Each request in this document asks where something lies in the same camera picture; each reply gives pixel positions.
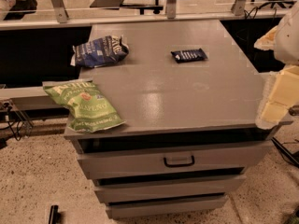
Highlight small black floor object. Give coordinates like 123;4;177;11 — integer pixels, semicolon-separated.
48;205;60;224

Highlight black drawer handle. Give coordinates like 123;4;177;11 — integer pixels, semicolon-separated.
163;155;195;168

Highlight middle grey drawer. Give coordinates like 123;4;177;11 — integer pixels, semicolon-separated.
94;175;246;203

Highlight grey drawer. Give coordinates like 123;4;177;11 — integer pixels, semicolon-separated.
78;141;271;179
106;195;228;219
94;175;246;203

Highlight metal railing post right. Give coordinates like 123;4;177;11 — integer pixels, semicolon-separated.
231;0;247;16

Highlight black cables on left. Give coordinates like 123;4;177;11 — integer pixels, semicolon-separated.
0;99;35;142

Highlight blue chip bag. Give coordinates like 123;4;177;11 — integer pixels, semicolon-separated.
70;35;129;68

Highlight dark object top left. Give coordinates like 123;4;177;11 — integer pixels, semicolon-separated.
0;0;37;21

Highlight metal railing post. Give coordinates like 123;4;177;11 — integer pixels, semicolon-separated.
231;0;247;16
165;0;177;19
50;0;68;23

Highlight bottom grey drawer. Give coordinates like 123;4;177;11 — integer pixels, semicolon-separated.
106;195;228;219

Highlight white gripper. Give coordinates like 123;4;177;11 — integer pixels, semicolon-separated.
254;1;299;130

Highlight grey drawer cabinet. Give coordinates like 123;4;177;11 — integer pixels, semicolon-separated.
64;20;273;208

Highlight dark blue rxbar wrapper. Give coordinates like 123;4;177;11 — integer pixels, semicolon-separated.
171;49;207;63

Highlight metal railing post middle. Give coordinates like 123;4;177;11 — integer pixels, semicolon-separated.
165;0;177;19

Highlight metal railing post left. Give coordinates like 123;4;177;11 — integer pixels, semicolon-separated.
50;0;68;23

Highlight top grey drawer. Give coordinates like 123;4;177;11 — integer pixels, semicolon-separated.
78;141;271;179

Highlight green jalapeno chip bag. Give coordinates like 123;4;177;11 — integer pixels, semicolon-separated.
43;79;124;133

